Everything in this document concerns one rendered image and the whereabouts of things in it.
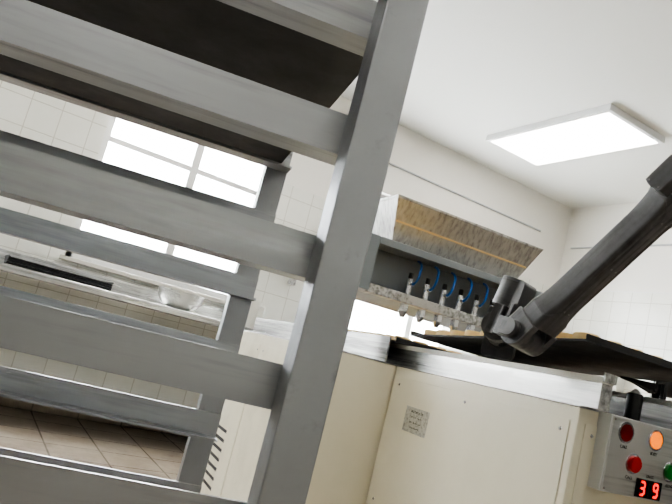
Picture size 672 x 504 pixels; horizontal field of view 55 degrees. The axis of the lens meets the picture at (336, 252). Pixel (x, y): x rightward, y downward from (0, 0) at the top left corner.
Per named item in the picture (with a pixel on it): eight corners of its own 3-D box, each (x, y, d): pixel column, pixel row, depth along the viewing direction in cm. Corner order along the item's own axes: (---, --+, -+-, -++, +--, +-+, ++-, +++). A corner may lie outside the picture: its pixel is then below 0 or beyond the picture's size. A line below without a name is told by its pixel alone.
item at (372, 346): (252, 332, 297) (256, 317, 298) (253, 333, 297) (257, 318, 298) (384, 361, 180) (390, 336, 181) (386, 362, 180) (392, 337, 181)
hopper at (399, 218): (345, 245, 211) (355, 205, 213) (479, 290, 232) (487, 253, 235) (387, 239, 185) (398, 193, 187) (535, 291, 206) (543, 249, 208)
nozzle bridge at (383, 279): (294, 340, 204) (320, 238, 210) (475, 387, 232) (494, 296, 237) (336, 349, 174) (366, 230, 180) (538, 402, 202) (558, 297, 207)
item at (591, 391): (262, 335, 298) (265, 321, 300) (268, 337, 300) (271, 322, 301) (599, 409, 116) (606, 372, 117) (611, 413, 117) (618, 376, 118)
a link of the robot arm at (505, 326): (510, 337, 113) (541, 354, 117) (536, 278, 115) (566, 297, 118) (467, 323, 124) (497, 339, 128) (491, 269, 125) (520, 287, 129)
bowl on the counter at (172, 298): (159, 305, 417) (165, 286, 419) (147, 302, 445) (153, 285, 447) (206, 317, 432) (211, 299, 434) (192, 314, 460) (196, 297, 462)
